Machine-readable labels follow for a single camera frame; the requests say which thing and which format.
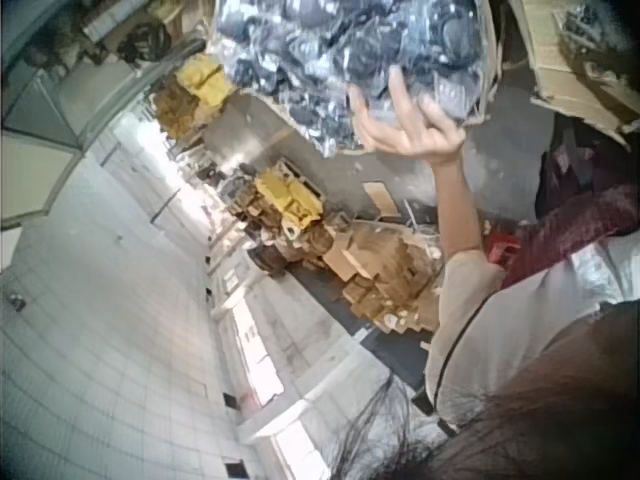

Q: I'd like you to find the person's left hand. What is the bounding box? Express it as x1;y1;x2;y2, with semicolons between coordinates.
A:
348;64;469;167

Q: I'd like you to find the clear bag of dark parts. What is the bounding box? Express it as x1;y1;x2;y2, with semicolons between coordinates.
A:
204;0;492;157

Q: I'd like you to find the red plastic stool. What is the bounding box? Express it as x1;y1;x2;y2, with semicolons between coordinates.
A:
485;225;524;267

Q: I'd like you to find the flat cardboard piece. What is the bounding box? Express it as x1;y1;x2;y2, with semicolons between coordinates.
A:
361;181;402;222

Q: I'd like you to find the heap of flat cardboard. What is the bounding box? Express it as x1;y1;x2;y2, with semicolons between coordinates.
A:
319;219;447;337

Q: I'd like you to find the heap of yellow brown cartons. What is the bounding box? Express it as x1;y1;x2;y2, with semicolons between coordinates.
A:
219;158;337;277
149;53;236;147

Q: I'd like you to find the black bundle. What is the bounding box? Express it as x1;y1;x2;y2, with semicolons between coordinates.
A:
117;22;174;67

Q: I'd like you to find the maroon patterned cloth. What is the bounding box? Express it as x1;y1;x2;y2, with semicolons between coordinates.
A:
499;183;640;291

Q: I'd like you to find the open cardboard box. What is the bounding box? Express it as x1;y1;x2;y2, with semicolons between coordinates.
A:
507;0;640;147

